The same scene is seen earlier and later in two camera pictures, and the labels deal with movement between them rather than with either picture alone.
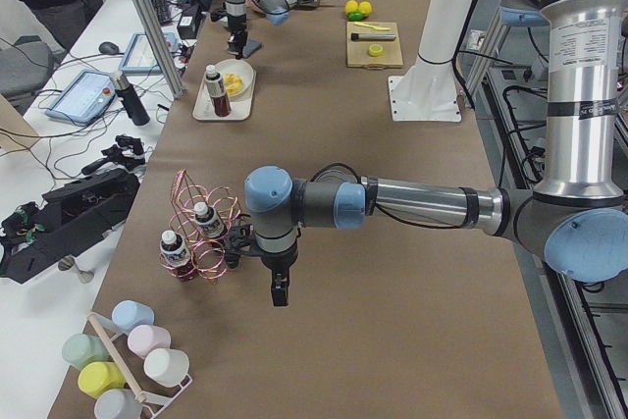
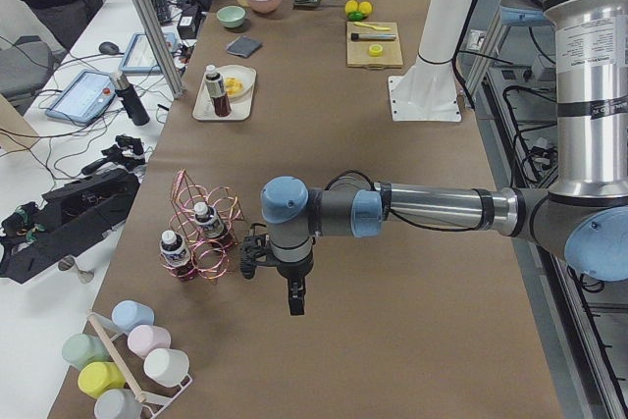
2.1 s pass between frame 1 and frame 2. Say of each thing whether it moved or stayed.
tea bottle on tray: stayed
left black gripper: moved
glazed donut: stayed
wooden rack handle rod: stayed
